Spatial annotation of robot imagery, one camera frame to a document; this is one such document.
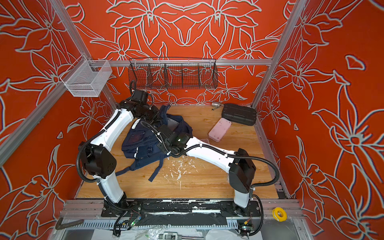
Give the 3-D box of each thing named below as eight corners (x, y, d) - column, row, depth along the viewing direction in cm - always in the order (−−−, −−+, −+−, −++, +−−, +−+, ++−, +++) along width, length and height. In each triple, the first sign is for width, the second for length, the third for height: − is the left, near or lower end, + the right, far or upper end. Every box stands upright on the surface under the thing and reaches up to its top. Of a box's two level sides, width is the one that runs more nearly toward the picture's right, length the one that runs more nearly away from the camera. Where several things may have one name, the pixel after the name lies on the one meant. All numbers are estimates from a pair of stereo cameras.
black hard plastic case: (221, 121, 109) (222, 116, 105) (222, 107, 119) (223, 102, 115) (255, 126, 107) (257, 121, 102) (253, 110, 116) (255, 106, 112)
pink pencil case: (207, 136, 102) (207, 134, 101) (220, 118, 113) (221, 116, 111) (219, 143, 99) (219, 141, 97) (232, 124, 109) (232, 122, 107)
